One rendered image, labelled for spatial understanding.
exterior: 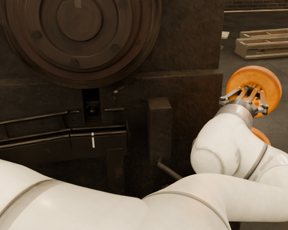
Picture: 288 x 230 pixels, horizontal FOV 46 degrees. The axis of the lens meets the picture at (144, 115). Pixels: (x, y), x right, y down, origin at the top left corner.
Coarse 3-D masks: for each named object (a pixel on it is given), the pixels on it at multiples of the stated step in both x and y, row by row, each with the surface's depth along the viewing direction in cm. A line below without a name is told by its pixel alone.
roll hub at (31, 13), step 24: (48, 0) 87; (72, 0) 86; (96, 0) 88; (48, 24) 90; (72, 24) 89; (96, 24) 89; (120, 24) 91; (48, 48) 91; (72, 48) 93; (96, 48) 94; (120, 48) 94
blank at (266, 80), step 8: (240, 72) 96; (248, 72) 95; (256, 72) 93; (264, 72) 93; (232, 80) 98; (240, 80) 97; (248, 80) 96; (256, 80) 95; (264, 80) 93; (272, 80) 92; (232, 88) 99; (264, 88) 94; (272, 88) 93; (280, 88) 94; (272, 96) 94; (280, 96) 94; (256, 104) 98; (272, 104) 95
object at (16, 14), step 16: (16, 0) 91; (144, 0) 95; (16, 16) 93; (144, 16) 97; (16, 32) 95; (144, 32) 99; (32, 48) 97; (128, 48) 99; (48, 64) 100; (112, 64) 101
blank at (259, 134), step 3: (252, 129) 103; (255, 129) 103; (252, 132) 101; (255, 132) 101; (258, 132) 102; (261, 132) 103; (255, 135) 101; (258, 135) 101; (261, 135) 102; (264, 135) 102; (261, 138) 101; (264, 138) 101; (267, 138) 102; (264, 141) 100; (267, 141) 102; (270, 144) 102
